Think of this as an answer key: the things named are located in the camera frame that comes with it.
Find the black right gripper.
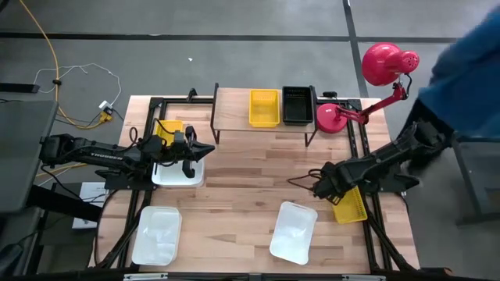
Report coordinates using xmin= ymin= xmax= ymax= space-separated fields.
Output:
xmin=312 ymin=162 xmax=347 ymax=206

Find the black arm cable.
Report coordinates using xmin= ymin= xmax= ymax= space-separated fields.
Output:
xmin=127 ymin=118 xmax=177 ymax=148
xmin=287 ymin=168 xmax=325 ymax=193

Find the wooden shelf with black frame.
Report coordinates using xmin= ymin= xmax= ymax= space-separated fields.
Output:
xmin=209 ymin=82 xmax=318 ymax=148

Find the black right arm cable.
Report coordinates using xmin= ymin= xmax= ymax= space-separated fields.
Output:
xmin=287 ymin=168 xmax=325 ymax=193

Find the thin white cable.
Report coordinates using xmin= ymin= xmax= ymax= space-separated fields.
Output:
xmin=33 ymin=62 xmax=123 ymax=110

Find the person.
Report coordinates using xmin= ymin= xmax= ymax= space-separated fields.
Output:
xmin=398 ymin=3 xmax=500 ymax=157

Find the yellow extension cable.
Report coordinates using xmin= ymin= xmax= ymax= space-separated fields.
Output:
xmin=17 ymin=0 xmax=114 ymax=177

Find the black desk foot bar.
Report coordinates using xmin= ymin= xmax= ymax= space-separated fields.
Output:
xmin=27 ymin=185 xmax=102 ymax=223

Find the grey side table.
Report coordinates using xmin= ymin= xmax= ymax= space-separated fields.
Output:
xmin=0 ymin=99 xmax=59 ymax=214

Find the black aluminium table frame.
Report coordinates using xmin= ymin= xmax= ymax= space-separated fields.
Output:
xmin=87 ymin=95 xmax=421 ymax=274

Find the white paper box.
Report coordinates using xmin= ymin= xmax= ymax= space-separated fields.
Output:
xmin=72 ymin=181 xmax=109 ymax=230

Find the black plastic mesh basket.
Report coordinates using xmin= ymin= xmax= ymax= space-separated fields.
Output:
xmin=281 ymin=86 xmax=316 ymax=126

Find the silver metal bracket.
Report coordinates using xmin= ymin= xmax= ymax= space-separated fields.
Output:
xmin=123 ymin=272 xmax=169 ymax=281
xmin=342 ymin=274 xmax=386 ymax=281

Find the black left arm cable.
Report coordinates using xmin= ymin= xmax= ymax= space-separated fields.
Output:
xmin=127 ymin=118 xmax=177 ymax=148

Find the black frame side desk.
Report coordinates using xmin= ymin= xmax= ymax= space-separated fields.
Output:
xmin=455 ymin=132 xmax=500 ymax=226

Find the white glossy plastic bin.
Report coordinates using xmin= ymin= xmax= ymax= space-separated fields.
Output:
xmin=151 ymin=154 xmax=205 ymax=187
xmin=130 ymin=205 xmax=183 ymax=267
xmin=269 ymin=201 xmax=319 ymax=266

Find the red desk lamp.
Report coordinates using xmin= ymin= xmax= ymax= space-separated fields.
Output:
xmin=316 ymin=41 xmax=421 ymax=134

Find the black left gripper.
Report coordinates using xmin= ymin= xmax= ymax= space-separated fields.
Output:
xmin=150 ymin=125 xmax=216 ymax=179

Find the yellow plastic mesh basket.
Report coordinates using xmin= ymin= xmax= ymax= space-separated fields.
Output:
xmin=155 ymin=119 xmax=184 ymax=146
xmin=331 ymin=185 xmax=369 ymax=226
xmin=248 ymin=89 xmax=281 ymax=129

